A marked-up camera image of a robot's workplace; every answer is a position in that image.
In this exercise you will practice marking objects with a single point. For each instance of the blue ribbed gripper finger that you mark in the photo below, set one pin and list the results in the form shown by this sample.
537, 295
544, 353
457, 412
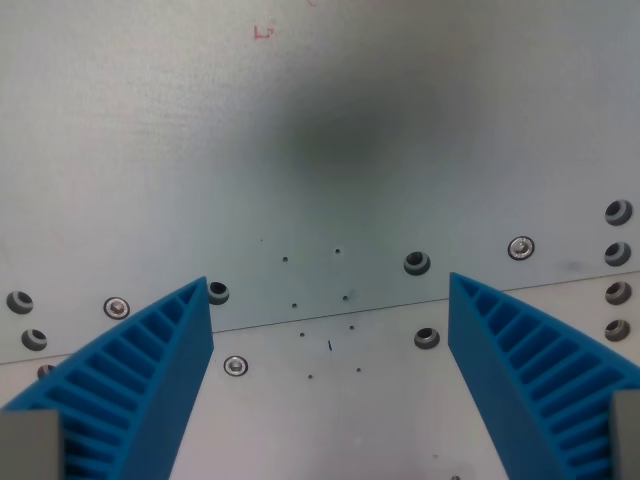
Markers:
150, 380
500, 380

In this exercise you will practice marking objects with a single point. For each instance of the silver hex socket screw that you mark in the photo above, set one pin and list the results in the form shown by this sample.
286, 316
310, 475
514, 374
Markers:
236, 365
116, 307
521, 248

